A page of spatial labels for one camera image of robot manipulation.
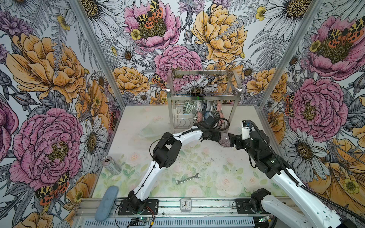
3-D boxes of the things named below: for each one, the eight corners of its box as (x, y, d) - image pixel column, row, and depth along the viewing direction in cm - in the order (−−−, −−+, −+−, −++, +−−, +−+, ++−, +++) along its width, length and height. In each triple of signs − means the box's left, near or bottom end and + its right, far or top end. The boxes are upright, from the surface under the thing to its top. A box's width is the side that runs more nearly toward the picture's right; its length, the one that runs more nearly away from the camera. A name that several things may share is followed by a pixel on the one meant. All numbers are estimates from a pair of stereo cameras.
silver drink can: (110, 175, 86) (100, 166, 76) (113, 166, 90) (104, 156, 79) (120, 175, 86) (111, 166, 76) (123, 166, 90) (114, 156, 79)
